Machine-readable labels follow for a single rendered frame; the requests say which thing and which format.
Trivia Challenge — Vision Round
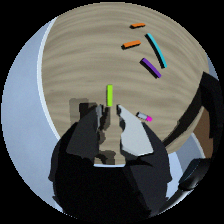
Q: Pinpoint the turquoise rod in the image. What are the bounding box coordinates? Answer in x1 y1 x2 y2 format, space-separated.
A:
146 33 167 68

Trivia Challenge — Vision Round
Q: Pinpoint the lime green rod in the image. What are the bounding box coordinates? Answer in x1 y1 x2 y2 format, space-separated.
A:
107 85 112 106

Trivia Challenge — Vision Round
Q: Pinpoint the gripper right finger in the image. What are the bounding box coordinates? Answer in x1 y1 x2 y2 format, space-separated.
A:
117 104 172 183

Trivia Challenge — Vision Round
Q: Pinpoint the purple rod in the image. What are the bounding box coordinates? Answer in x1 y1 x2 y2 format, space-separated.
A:
141 58 162 78

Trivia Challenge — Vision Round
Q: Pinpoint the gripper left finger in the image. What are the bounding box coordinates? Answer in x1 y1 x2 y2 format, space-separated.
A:
48 104 103 182

